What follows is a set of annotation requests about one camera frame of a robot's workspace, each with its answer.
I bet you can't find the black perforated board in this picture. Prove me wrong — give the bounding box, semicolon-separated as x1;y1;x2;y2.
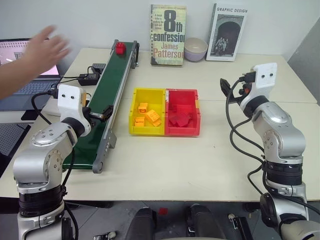
0;123;31;177

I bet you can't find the red plastic bin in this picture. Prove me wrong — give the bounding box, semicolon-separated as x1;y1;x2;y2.
164;88;202;137

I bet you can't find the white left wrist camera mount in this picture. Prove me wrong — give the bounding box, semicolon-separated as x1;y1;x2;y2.
57;84;91;134

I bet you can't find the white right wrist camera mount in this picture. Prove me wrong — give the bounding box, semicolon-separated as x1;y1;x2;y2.
239;62;278;111

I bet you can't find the black metal floor bracket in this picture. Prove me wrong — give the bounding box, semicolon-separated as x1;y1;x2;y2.
228;214;251;240

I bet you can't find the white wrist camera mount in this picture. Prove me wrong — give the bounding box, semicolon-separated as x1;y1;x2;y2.
239;62;278;111
57;84;91;134

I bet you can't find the dark rounded shape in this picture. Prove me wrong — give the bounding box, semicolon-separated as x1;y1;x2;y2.
186;203;224;240
124;206;157;240

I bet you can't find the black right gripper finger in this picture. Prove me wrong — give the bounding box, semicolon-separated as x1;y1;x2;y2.
219;78;233;98

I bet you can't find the person's bare hand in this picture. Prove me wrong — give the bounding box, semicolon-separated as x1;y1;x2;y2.
21;24;73;76

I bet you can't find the black power adapter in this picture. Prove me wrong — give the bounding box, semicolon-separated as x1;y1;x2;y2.
78;72;100;87

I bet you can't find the Graphic Design white book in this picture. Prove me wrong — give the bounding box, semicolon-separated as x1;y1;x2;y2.
205;3;249;62

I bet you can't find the green conveyor belt grey frame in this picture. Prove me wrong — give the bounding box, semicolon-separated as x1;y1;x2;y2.
61;39;141;175

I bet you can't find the yellow plastic bin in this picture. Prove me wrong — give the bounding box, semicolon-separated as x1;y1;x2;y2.
128;87;168;137

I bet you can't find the grey open laptop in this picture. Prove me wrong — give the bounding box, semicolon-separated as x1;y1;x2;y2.
0;38;63;112

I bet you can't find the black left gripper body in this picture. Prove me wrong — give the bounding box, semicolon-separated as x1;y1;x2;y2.
81;106;93;128

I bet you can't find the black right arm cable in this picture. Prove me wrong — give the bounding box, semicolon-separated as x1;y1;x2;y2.
224;71;320;226

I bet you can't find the black power cable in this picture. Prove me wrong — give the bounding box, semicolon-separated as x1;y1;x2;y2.
50;65;94;91

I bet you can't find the red toy brick pile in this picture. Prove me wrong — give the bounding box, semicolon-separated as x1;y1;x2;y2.
167;103;195;129

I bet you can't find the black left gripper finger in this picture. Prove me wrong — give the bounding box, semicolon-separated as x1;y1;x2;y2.
89;112;111;121
99;105;114;117

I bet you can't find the lilac ceramic bowl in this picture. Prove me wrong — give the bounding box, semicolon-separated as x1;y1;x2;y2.
183;37;209;63

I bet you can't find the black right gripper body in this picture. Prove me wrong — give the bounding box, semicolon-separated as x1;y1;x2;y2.
231;82;252;104

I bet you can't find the large yellow toy brick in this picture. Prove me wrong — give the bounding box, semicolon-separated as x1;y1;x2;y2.
145;109;162;127

